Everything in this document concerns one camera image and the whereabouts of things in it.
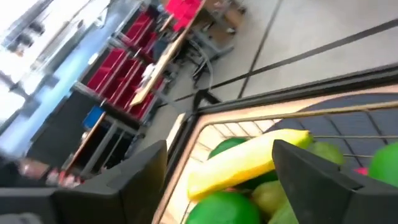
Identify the blue bin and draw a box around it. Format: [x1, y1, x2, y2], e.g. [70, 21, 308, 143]
[83, 105, 106, 129]

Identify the olive green pear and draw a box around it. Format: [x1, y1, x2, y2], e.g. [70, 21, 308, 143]
[251, 180, 289, 220]

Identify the green lime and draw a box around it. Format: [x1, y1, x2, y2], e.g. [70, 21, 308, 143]
[185, 191, 262, 224]
[368, 142, 398, 188]

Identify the wire produce basket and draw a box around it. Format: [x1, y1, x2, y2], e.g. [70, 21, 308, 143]
[152, 101, 398, 224]

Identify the round dark mat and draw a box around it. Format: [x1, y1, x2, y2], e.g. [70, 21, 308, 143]
[267, 92, 398, 175]

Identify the yellow banana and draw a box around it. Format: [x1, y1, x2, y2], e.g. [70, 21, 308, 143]
[187, 129, 313, 202]

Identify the light green apple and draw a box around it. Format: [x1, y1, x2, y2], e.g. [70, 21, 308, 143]
[306, 141, 345, 166]

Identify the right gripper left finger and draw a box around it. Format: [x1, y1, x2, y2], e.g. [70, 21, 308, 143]
[0, 140, 168, 224]

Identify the green cucumber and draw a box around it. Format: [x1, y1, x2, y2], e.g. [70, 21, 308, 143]
[207, 137, 279, 191]

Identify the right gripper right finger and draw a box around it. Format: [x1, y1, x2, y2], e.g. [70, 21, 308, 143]
[272, 139, 398, 224]

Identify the wooden workbench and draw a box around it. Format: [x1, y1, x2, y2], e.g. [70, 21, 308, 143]
[129, 0, 246, 106]

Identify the small green fruit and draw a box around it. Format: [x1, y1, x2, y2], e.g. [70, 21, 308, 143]
[269, 200, 299, 224]

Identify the black table frame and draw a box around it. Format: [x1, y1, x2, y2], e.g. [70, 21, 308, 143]
[164, 63, 398, 150]

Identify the red bin rack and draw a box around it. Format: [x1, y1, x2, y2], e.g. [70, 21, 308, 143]
[86, 12, 165, 121]

